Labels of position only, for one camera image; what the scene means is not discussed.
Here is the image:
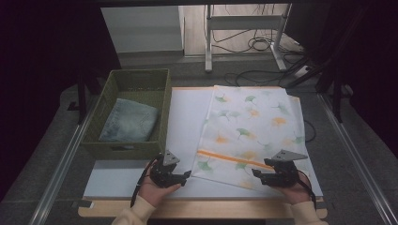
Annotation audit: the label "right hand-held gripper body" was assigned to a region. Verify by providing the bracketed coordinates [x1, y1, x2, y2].
[261, 149, 309, 188]

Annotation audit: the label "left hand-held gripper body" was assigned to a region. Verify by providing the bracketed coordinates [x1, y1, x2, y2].
[149, 149, 186, 189]

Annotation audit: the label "green woven basket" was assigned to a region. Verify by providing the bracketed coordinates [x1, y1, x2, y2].
[80, 68, 173, 161]

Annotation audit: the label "white leaf-print laundry bag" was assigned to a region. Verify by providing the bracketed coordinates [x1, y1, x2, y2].
[191, 84, 311, 191]

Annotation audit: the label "light blue jeans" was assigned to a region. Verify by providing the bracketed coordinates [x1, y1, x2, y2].
[99, 97, 160, 143]

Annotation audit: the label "person's left hand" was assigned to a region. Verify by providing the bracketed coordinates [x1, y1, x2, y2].
[137, 177, 182, 208]

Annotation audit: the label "person's right hand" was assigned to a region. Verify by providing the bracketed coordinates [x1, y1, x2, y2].
[276, 172, 312, 206]

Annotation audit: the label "white table mat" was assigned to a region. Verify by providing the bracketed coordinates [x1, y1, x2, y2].
[84, 87, 324, 200]

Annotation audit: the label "black stand leg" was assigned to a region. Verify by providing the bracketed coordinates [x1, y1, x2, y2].
[76, 74, 89, 125]
[330, 70, 344, 124]

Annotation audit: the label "white power strip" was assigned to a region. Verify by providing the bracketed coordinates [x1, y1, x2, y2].
[293, 65, 312, 80]

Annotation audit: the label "dark curtain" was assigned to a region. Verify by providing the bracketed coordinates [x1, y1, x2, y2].
[0, 0, 122, 201]
[284, 0, 398, 163]

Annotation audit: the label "white cabinet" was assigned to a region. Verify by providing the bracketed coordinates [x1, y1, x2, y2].
[100, 6, 186, 54]

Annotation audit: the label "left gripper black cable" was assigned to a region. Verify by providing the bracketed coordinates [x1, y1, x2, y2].
[130, 157, 159, 209]

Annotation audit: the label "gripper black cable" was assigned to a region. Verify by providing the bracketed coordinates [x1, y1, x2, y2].
[296, 169, 317, 210]
[130, 157, 159, 209]

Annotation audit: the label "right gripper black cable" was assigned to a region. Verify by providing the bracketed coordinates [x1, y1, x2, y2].
[296, 169, 317, 210]

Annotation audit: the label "thin black looped cable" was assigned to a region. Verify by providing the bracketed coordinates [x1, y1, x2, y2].
[303, 118, 317, 143]

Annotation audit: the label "aluminium rail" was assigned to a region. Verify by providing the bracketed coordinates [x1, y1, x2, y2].
[29, 102, 97, 225]
[316, 93, 398, 225]

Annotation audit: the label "long black floor cable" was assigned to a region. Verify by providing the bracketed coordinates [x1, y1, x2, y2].
[223, 68, 301, 87]

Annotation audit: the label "bundle of black floor cables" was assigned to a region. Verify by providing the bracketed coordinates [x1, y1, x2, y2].
[212, 27, 304, 54]

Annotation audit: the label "white metal stand frame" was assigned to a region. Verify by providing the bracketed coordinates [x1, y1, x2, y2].
[205, 3, 292, 73]

